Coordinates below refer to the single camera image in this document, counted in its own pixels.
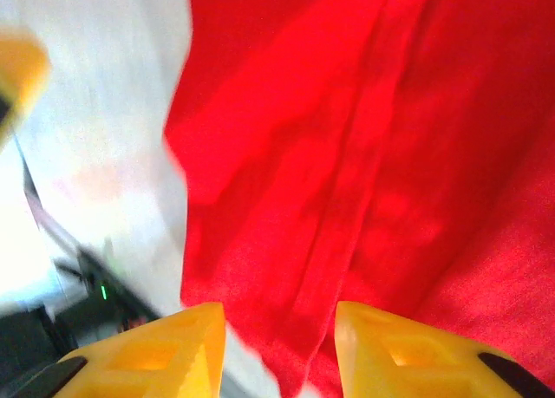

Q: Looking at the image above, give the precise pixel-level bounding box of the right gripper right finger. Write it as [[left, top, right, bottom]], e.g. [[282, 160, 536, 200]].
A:
[[335, 300, 555, 398]]

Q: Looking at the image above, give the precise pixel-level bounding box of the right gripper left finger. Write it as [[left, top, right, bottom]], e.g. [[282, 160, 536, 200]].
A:
[[8, 301, 227, 398]]

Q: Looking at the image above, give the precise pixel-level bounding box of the red t-shirt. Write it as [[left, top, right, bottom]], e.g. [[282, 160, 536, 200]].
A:
[[163, 0, 555, 398]]

